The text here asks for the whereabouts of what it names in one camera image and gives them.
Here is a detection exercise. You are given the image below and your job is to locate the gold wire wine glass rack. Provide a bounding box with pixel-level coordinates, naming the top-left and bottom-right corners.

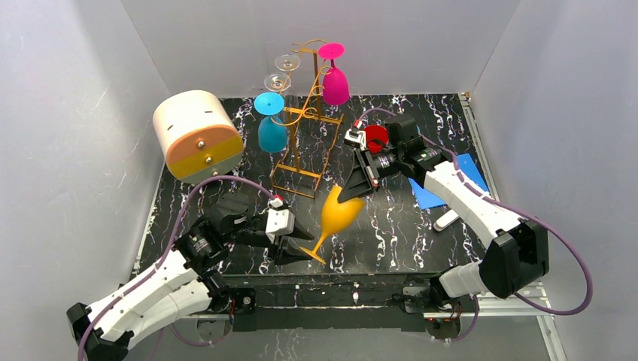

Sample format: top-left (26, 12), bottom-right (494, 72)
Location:
top-left (270, 39), bottom-right (344, 199)

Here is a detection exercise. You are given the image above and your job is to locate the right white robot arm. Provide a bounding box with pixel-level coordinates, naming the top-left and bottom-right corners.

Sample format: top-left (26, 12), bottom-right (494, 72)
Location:
top-left (338, 115), bottom-right (549, 306)

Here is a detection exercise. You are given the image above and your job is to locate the yellow wine glass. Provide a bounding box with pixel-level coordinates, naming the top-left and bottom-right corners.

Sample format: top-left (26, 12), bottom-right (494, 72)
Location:
top-left (300, 185), bottom-right (364, 265)

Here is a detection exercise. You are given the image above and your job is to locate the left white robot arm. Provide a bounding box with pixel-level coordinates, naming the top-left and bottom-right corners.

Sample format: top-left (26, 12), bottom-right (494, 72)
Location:
top-left (66, 193), bottom-right (314, 360)

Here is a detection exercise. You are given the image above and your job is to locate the clear wine glass rear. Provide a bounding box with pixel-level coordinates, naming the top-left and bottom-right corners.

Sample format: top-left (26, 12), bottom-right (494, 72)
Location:
top-left (275, 53), bottom-right (300, 72)

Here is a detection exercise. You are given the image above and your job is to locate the blue flat sheet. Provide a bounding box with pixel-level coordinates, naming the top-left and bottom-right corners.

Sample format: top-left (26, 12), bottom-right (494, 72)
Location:
top-left (409, 153), bottom-right (491, 210)

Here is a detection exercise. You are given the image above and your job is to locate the clear wine glass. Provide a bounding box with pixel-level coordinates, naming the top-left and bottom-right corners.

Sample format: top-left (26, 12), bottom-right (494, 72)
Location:
top-left (275, 53), bottom-right (300, 72)
top-left (264, 72), bottom-right (292, 93)

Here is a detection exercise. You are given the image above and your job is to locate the clear wine glass front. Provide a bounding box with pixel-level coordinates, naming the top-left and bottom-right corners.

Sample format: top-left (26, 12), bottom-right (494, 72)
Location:
top-left (264, 72), bottom-right (292, 93)

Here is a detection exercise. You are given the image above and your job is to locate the light blue wine glass left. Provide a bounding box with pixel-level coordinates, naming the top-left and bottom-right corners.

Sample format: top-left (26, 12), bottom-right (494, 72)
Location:
top-left (254, 92), bottom-right (288, 153)

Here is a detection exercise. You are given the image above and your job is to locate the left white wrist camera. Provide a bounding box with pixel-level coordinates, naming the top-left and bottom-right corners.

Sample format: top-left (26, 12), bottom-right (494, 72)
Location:
top-left (265, 195), bottom-right (295, 244)

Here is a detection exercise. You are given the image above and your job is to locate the red wine glass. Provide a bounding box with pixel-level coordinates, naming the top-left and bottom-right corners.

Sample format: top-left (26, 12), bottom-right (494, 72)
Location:
top-left (364, 125), bottom-right (389, 154)

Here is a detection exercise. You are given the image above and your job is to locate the magenta wine glass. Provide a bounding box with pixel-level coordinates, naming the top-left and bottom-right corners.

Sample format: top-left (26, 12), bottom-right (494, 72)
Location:
top-left (317, 42), bottom-right (350, 106)

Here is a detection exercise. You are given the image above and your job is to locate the cream orange yellow cylinder box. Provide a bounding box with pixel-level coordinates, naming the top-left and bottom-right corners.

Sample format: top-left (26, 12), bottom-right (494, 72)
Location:
top-left (152, 90), bottom-right (244, 184)

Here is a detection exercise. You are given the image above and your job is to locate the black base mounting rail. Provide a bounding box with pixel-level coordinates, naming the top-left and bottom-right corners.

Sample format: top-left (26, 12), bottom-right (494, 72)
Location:
top-left (177, 271), bottom-right (554, 334)

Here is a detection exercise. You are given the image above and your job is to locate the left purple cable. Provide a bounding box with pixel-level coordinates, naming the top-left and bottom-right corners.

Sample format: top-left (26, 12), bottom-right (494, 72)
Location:
top-left (77, 175), bottom-right (280, 361)

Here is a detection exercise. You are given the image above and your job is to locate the small white rectangular device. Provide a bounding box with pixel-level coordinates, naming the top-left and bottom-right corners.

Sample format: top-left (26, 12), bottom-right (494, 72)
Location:
top-left (433, 209), bottom-right (460, 232)

